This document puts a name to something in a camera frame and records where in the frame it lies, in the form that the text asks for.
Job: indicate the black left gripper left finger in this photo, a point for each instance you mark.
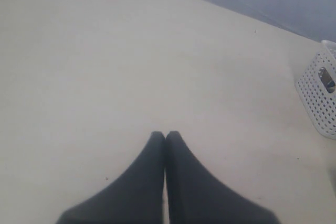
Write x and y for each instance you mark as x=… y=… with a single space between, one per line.
x=136 y=196

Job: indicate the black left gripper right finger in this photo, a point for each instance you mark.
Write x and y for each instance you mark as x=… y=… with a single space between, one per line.
x=196 y=196

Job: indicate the white perforated plastic basket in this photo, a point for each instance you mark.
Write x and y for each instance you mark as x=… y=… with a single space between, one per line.
x=316 y=89

